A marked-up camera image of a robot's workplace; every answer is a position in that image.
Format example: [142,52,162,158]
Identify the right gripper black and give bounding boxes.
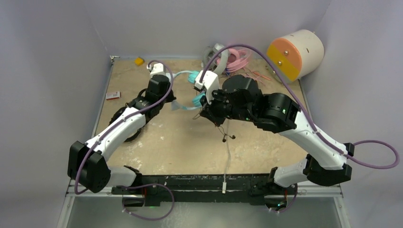
[201,85,255,127]

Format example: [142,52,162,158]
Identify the teal white cat headphones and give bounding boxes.
[171,70,205,120]

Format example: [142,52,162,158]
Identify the black headphones with cable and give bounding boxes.
[109,103,143,143]

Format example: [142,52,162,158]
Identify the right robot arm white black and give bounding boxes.
[194,72,354,193]

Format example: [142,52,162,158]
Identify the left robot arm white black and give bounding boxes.
[67,75,176,194]

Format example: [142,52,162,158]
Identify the brown headphones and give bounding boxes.
[230,74,258,86]

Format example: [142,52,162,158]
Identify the grey white headphones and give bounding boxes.
[201,43,230,75]

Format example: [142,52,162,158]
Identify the pink headphones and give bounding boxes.
[224,48,251,74]

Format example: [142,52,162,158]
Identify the yellow small object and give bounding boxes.
[134,57,145,66]

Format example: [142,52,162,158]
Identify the small red white box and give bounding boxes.
[105,91,121,100]

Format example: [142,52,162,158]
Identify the round drawer cabinet orange yellow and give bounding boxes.
[267,29,325,84]

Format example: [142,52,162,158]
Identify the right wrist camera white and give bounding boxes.
[194,70,221,104]

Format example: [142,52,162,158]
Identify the white usb cable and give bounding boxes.
[221,121,232,194]

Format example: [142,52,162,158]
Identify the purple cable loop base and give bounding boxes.
[120,182,175,221]

